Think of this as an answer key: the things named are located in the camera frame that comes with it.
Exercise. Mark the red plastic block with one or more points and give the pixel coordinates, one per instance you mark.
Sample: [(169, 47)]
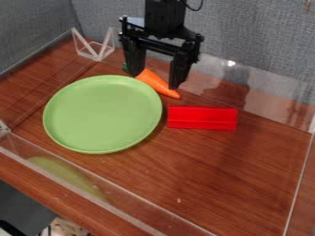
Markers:
[(201, 117)]

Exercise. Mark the orange toy carrot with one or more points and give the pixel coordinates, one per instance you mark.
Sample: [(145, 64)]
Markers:
[(149, 78)]

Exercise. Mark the green round plate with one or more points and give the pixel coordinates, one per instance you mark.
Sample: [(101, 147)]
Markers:
[(101, 114)]

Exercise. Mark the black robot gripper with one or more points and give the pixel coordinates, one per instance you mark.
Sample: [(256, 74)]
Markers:
[(160, 32)]

